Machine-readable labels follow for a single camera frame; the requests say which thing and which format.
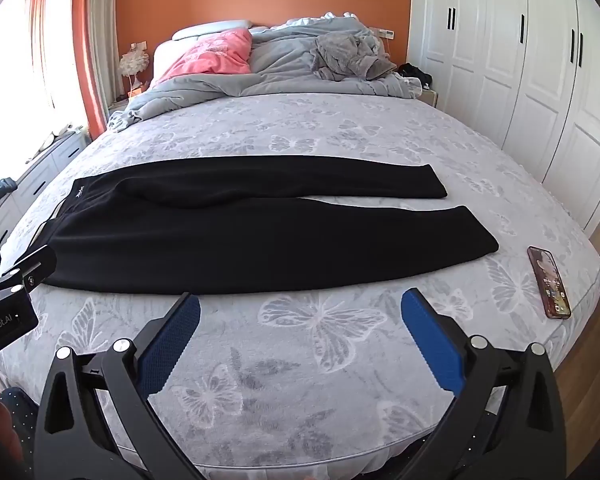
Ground black pants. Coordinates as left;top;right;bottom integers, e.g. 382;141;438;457
39;156;499;296

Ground orange curtain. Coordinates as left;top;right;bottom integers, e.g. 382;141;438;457
72;0;108;141

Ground black cloth on nightstand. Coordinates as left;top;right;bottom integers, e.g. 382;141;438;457
397;63;433;87

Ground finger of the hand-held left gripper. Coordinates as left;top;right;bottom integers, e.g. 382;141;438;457
14;245;57;289

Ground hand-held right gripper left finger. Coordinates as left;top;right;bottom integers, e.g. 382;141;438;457
32;292;216;480

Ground white wardrobe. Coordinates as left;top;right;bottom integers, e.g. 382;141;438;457
407;0;600;256

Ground white bed headboard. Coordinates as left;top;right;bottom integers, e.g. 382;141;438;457
152;40;177;83

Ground light grey pillow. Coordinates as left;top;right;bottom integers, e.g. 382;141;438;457
172;21;253;42

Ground white feather lamp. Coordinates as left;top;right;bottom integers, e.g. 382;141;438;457
119;42;153;96

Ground person's dotted dark trouser leg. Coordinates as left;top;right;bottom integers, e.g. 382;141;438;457
0;387;48;480

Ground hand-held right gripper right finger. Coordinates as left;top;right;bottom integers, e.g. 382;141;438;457
400;287;568;480

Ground smartphone with brown case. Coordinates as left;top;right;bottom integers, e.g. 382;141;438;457
527;246;572;319

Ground grey duvet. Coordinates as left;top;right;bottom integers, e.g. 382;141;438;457
107;12;423;133

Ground white drawer cabinet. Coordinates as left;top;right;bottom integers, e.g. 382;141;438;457
0;132;88;246

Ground grey crumpled garment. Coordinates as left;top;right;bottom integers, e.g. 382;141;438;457
314;30;397;82

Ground pink pillow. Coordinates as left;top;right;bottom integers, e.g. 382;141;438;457
156;28;253;82

